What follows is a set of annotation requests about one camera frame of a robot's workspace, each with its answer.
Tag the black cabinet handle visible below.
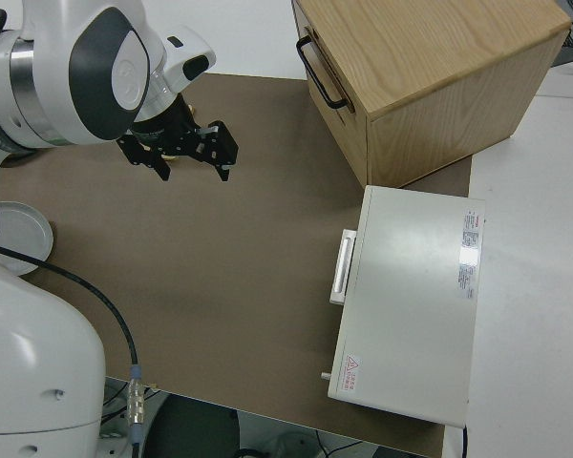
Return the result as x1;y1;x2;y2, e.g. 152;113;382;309
295;36;350;110

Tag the brown table mat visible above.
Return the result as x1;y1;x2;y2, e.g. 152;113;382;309
0;72;474;458

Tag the gray plate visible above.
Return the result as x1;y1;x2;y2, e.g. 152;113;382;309
0;200;54;276

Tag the white oven door handle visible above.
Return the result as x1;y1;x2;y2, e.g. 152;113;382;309
329;229;359;305

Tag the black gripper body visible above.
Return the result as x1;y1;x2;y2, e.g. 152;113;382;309
132;97;206;161

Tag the wooden cabinet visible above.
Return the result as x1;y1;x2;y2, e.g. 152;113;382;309
290;0;572;188

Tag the white toaster oven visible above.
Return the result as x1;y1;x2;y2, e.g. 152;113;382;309
327;184;487;428

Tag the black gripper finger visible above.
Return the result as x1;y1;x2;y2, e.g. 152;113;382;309
116;135;172;182
196;120;241;184

